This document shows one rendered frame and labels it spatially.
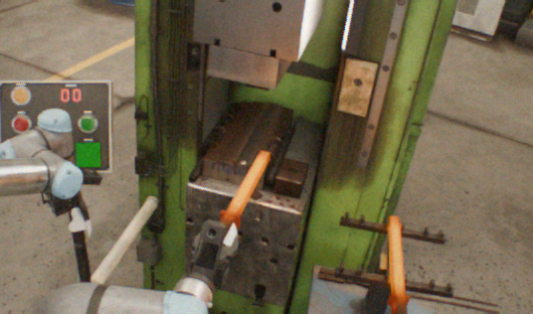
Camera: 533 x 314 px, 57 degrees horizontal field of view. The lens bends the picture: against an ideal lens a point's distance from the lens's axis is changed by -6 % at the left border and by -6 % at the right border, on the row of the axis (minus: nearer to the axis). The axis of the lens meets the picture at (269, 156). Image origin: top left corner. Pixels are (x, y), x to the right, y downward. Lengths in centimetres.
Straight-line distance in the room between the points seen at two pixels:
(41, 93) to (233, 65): 59
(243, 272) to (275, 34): 84
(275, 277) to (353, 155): 49
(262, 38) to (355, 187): 62
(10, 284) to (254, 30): 178
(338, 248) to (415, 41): 82
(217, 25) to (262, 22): 13
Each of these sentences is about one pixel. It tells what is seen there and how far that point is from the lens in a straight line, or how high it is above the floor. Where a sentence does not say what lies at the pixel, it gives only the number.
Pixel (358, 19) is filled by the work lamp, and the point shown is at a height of 148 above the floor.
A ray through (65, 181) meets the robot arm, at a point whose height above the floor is 125.
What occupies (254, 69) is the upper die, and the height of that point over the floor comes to 132.
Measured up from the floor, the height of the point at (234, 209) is 113.
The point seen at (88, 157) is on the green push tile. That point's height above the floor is 100.
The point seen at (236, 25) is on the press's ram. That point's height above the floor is 144.
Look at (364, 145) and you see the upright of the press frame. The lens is 163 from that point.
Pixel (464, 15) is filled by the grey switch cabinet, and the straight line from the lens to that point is 665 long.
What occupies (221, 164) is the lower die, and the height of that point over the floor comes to 98.
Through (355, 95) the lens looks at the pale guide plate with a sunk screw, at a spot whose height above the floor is 125.
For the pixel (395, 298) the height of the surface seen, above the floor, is 98.
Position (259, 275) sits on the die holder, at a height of 60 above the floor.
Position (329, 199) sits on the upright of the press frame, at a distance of 176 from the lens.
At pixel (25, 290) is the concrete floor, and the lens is 262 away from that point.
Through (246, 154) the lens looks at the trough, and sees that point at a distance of 165.
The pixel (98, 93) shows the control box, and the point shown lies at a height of 117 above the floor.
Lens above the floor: 191
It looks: 34 degrees down
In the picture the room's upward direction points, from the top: 8 degrees clockwise
